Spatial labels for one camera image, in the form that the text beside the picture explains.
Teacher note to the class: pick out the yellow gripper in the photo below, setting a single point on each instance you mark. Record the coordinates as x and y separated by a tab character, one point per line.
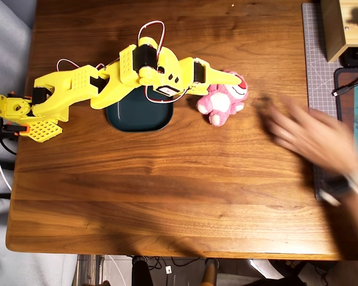
212	77

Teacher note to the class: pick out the pink strawberry bear plush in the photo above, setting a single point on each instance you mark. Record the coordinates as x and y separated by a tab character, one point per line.
220	102

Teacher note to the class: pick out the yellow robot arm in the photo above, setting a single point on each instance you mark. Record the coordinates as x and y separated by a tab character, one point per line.
62	89

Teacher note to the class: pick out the dark green bin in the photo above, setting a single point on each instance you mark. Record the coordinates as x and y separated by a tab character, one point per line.
137	116

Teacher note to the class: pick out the person's hand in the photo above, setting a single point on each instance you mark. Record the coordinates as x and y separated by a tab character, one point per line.
316	137

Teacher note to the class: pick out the grey cutting mat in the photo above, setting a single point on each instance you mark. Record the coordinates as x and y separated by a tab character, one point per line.
319	74

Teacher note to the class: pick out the black wristwatch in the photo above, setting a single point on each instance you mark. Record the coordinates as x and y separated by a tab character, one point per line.
337	184

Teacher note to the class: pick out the wooden chair leg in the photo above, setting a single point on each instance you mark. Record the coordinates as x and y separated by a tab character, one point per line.
210	274

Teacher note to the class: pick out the white sheet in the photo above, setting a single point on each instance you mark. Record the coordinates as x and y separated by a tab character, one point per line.
261	268

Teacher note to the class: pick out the small white tag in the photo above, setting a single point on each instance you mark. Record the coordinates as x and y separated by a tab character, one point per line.
168	269

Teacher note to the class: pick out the metal rack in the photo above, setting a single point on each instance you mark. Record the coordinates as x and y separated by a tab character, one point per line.
89	268

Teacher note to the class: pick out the black post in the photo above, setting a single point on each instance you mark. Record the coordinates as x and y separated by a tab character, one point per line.
141	271

